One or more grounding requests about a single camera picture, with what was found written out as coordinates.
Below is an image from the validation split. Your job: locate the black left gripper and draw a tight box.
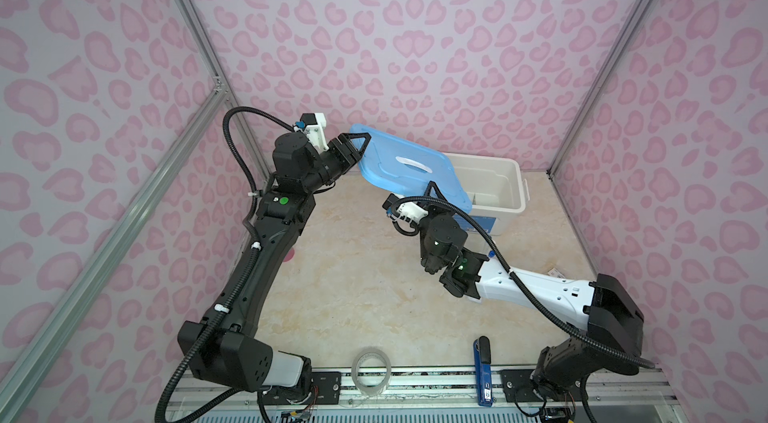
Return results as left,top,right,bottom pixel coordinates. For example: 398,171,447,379
301,131,370,197

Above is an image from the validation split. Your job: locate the blue plastic box lid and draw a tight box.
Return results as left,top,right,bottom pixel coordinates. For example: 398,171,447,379
350,123,472,212

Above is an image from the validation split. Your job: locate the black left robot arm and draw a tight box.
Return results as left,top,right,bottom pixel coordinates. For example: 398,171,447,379
154,113,371,422

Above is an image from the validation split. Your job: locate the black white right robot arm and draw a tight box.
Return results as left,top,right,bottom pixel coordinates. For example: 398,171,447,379
383,183,655,403

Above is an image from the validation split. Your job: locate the white plastic storage box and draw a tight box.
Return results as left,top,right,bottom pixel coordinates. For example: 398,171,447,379
446,153,530,236

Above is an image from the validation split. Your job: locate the blue black stapler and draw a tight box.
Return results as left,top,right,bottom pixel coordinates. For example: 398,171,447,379
473,336,494,407

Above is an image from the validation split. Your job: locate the clear tape roll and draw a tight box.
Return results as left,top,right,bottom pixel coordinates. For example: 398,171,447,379
351,347,392,397

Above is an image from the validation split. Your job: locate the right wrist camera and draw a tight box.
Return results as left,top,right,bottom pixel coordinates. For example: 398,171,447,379
382,193,428,229

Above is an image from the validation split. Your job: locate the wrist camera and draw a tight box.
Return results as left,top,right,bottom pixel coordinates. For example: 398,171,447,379
294,112,329,153
382,193,428,229

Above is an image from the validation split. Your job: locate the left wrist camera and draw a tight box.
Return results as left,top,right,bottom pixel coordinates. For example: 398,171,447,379
294,112,329,153

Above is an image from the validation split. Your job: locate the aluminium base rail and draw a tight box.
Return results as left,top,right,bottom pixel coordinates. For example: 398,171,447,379
200,365,687,422

